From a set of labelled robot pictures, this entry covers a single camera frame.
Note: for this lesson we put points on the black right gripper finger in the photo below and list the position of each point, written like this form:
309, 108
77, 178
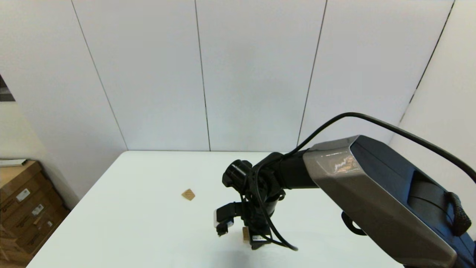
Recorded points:
260, 245

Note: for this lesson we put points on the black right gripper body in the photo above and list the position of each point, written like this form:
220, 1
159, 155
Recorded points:
260, 223

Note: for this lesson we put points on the rectangular wooden building block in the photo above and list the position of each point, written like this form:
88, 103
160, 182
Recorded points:
245, 233

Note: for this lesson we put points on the triangular wooden building block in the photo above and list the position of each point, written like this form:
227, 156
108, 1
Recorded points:
188, 194

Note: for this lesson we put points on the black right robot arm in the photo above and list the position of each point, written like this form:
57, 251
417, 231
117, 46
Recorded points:
372, 186

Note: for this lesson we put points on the brown labelled cardboard box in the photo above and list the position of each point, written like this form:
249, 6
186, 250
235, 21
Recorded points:
46, 232
31, 217
15, 193

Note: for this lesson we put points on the white flat board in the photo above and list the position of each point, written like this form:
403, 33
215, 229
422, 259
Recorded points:
13, 163

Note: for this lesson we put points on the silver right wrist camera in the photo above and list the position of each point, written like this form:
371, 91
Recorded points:
223, 217

